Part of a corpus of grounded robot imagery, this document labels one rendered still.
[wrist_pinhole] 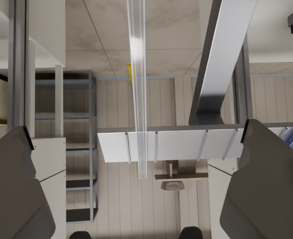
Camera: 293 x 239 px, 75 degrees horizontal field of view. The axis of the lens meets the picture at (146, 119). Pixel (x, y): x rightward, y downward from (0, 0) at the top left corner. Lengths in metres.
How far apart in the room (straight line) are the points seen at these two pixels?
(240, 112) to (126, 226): 3.45
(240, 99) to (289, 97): 3.95
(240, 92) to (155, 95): 3.00
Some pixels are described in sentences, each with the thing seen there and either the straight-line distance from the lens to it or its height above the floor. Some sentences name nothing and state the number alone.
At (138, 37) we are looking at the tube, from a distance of 0.18.
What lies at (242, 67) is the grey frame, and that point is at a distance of 0.71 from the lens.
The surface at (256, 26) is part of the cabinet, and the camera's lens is 0.86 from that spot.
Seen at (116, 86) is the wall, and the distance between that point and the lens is 3.65.
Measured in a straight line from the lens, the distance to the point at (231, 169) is 0.84.
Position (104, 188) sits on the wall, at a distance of 3.71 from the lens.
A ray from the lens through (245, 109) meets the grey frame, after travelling 0.68.
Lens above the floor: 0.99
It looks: 4 degrees down
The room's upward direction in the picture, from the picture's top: 178 degrees clockwise
